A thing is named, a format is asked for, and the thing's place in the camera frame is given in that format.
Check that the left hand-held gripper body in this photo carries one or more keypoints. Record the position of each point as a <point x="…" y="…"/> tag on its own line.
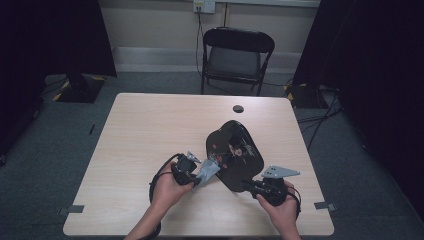
<point x="183" y="170"/>

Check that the black stand base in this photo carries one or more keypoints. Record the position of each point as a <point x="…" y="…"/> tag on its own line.
<point x="305" y="96"/>
<point x="80" y="90"/>

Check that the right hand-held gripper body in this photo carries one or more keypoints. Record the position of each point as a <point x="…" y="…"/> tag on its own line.
<point x="273" y="191"/>

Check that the person's right hand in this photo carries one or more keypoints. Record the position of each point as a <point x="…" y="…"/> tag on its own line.
<point x="283" y="211"/>

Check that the small black pen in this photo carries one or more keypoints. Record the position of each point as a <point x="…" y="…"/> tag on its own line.
<point x="92" y="129"/>

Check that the person's left hand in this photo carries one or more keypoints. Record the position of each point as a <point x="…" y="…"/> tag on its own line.
<point x="168" y="190"/>

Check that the grey wiping cloth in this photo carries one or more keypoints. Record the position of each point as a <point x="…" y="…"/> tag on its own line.
<point x="206" y="171"/>

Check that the grey tape strip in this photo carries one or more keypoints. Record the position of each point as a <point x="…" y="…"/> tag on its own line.
<point x="75" y="209"/>
<point x="324" y="206"/>

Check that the white wall socket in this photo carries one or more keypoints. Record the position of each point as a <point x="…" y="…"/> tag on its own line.
<point x="204" y="6"/>

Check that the dark curtain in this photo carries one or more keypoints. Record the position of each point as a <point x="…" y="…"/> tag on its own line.
<point x="50" y="50"/>
<point x="376" y="83"/>

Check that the white wall trunking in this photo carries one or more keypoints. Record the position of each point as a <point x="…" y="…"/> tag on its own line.
<point x="266" y="2"/>

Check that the black floral lacquer tray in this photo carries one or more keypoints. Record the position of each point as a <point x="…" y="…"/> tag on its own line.
<point x="238" y="156"/>

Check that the black round table grommet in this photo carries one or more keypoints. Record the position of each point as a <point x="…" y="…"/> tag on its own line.
<point x="238" y="109"/>

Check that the black folding chair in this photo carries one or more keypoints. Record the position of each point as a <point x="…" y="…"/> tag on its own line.
<point x="235" y="61"/>

